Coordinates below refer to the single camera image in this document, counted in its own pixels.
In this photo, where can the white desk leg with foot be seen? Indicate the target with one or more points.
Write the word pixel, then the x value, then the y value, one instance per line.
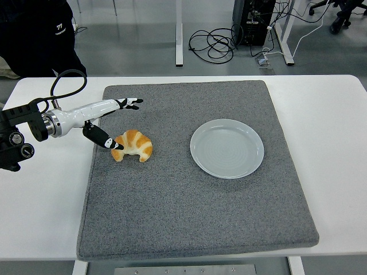
pixel 287 25

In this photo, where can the golden croissant bread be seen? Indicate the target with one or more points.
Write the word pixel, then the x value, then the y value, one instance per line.
pixel 137 143

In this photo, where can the person's foot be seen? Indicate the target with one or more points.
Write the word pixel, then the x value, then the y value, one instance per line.
pixel 339 24

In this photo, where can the white table leg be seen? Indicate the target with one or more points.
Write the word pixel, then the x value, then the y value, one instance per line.
pixel 78 268
pixel 296 266

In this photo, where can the grey floor socket box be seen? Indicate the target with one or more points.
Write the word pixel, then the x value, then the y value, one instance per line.
pixel 263 61

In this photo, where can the grey metal plate with screws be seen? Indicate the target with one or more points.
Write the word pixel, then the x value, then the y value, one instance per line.
pixel 183 270

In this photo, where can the grey fabric mat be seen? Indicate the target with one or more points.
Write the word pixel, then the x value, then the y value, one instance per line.
pixel 172 200

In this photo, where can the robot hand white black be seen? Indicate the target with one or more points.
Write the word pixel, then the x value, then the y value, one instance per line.
pixel 83 113

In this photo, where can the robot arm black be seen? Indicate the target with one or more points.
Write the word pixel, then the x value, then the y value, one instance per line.
pixel 20 114

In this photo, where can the black office chair base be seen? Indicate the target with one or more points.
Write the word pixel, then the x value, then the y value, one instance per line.
pixel 318 4

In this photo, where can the person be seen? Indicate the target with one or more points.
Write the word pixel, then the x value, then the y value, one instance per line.
pixel 34 43

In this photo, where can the black computer tower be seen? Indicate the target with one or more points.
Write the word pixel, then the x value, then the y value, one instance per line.
pixel 252 25

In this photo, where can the thin grey metal leg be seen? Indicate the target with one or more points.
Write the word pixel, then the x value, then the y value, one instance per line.
pixel 114 7
pixel 79 5

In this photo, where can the grey round plate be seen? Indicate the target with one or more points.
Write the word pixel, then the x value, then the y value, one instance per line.
pixel 226 149

